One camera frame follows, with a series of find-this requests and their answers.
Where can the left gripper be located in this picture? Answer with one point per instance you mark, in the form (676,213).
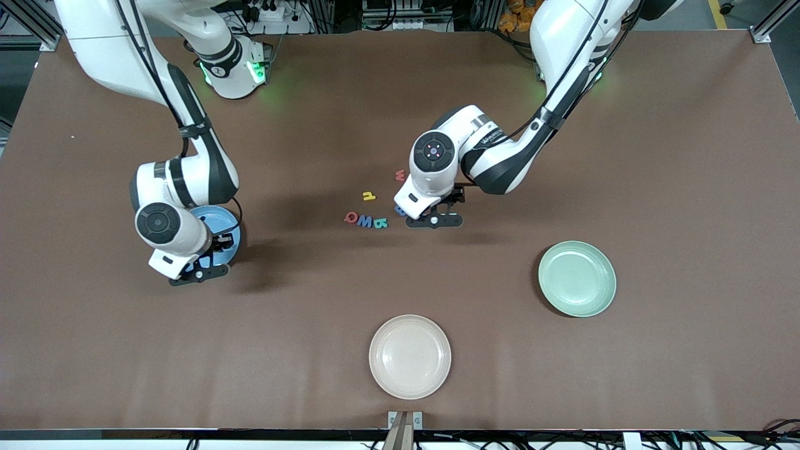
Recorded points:
(455,195)

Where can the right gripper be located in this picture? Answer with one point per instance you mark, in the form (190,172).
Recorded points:
(220,243)

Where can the red lowercase letter w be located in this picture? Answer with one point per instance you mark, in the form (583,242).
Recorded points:
(399,175)

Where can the blue uppercase letter W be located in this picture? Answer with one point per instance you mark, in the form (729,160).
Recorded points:
(365,220)

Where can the red uppercase letter Q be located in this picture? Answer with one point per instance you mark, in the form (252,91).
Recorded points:
(346,218)

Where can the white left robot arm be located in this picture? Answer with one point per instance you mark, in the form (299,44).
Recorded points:
(562,31)

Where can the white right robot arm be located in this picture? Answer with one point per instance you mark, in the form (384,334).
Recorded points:
(106,44)

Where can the blue plate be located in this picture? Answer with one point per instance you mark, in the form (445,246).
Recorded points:
(215,215)

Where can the teal lowercase letter b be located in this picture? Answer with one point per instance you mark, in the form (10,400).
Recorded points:
(378,224)

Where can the beige plate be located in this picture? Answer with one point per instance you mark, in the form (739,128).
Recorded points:
(409,357)

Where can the green plate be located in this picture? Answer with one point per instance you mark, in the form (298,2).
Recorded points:
(577,279)

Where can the orange packets pile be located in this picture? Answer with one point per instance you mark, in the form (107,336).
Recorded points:
(515,17)

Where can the white power strip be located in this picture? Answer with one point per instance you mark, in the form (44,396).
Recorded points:
(269,12)

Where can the wooden strut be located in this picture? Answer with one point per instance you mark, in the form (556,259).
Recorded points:
(400,437)

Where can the metal table edge bracket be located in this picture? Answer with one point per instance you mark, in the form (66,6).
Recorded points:
(417,420)

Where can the aluminium frame post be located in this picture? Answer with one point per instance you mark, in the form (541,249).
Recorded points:
(772,22)
(37,28)

